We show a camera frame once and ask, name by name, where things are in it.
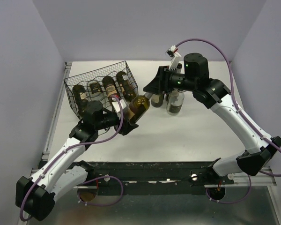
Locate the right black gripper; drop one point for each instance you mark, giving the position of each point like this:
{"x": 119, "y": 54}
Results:
{"x": 160, "y": 83}

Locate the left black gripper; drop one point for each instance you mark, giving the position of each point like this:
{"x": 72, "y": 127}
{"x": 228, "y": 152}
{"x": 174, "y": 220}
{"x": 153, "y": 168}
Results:
{"x": 127, "y": 127}

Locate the dark bottle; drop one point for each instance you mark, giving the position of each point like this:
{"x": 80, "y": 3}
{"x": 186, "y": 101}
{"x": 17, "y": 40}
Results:
{"x": 157, "y": 100}

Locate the clear bottle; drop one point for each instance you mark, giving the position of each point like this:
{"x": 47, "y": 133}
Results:
{"x": 175, "y": 101}

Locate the green bottle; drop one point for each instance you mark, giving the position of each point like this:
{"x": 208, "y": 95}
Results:
{"x": 179, "y": 67}
{"x": 137, "y": 107}
{"x": 95, "y": 90}

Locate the olive bottle tan label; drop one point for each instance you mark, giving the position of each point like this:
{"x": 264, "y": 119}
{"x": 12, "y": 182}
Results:
{"x": 125, "y": 86}

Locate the dark bottle label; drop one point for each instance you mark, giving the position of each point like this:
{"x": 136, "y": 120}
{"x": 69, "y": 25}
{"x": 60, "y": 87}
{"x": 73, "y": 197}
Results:
{"x": 110, "y": 87}
{"x": 80, "y": 95}

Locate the dark bottle front label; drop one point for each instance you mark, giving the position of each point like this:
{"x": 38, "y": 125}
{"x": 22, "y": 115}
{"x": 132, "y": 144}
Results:
{"x": 80, "y": 95}

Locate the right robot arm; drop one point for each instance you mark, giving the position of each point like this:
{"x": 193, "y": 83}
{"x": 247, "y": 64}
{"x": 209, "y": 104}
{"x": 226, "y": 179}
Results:
{"x": 259, "y": 145}

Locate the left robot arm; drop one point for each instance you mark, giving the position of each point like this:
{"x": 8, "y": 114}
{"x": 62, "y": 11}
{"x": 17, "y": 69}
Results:
{"x": 37, "y": 195}

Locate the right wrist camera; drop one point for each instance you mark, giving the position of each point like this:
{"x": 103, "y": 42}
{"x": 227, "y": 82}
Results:
{"x": 175, "y": 57}

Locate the black wire wine rack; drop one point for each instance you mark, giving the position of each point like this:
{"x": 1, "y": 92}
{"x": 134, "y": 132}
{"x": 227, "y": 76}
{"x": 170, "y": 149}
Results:
{"x": 98, "y": 75}

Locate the black mounting rail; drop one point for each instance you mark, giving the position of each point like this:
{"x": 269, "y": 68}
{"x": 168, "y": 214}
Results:
{"x": 156, "y": 178}

